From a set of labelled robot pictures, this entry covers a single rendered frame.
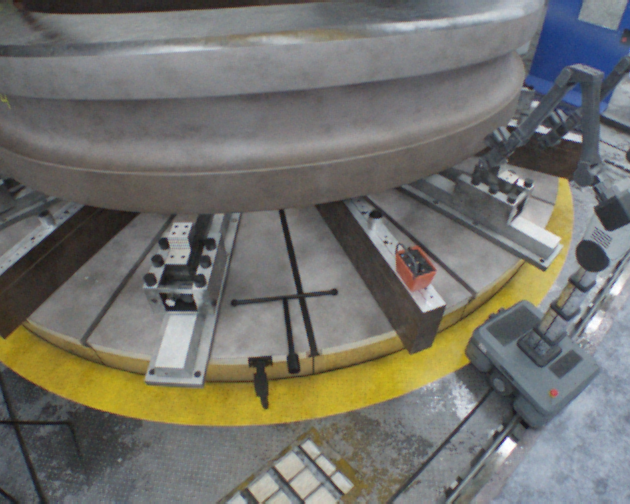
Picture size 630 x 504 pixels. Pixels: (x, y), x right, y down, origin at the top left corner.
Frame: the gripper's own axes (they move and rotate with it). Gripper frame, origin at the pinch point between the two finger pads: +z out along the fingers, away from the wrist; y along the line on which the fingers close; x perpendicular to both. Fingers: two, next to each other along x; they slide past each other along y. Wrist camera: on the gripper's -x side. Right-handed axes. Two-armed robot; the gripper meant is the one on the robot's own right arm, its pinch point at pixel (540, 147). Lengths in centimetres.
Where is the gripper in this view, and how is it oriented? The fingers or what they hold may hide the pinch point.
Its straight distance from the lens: 249.3
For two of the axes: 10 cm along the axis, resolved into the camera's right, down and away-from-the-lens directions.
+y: -8.7, 3.4, -3.6
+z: -2.5, 3.2, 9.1
